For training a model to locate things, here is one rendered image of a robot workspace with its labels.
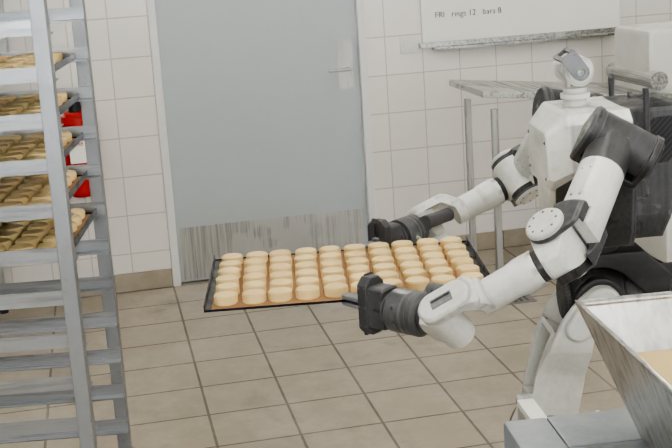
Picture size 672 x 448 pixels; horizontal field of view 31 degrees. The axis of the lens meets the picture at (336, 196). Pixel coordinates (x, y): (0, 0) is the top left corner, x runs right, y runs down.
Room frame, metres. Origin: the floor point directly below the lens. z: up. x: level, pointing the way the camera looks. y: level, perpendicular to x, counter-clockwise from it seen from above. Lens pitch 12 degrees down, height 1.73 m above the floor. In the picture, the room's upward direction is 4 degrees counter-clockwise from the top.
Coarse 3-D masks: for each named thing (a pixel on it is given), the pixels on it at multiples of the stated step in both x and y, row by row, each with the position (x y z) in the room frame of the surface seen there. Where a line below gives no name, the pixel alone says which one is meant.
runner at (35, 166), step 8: (24, 160) 2.31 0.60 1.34; (32, 160) 2.31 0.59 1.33; (40, 160) 2.31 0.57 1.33; (0, 168) 2.30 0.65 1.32; (8, 168) 2.30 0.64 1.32; (16, 168) 2.31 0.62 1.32; (24, 168) 2.31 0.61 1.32; (32, 168) 2.31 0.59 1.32; (40, 168) 2.31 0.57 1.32; (0, 176) 2.30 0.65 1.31; (8, 176) 2.30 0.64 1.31
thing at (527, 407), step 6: (516, 396) 2.00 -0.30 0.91; (522, 396) 2.00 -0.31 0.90; (528, 396) 2.00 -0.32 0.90; (516, 402) 2.00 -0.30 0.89; (522, 402) 1.98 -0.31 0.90; (528, 402) 1.98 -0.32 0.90; (534, 402) 1.98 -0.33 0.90; (522, 408) 1.96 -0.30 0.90; (528, 408) 1.95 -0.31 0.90; (534, 408) 1.95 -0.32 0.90; (540, 408) 1.95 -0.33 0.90; (522, 414) 1.96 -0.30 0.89; (528, 414) 1.93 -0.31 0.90; (534, 414) 1.93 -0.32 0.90; (540, 414) 1.92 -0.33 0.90
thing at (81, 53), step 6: (60, 48) 2.73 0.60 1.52; (66, 48) 2.72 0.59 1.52; (72, 48) 2.73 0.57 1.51; (78, 48) 2.73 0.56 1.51; (84, 48) 2.73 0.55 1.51; (0, 54) 2.72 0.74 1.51; (6, 54) 2.72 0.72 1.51; (12, 54) 2.72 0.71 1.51; (18, 54) 2.72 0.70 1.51; (66, 54) 2.72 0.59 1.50; (78, 54) 2.73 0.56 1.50; (84, 54) 2.73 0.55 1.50; (78, 60) 2.70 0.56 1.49; (84, 60) 2.70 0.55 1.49
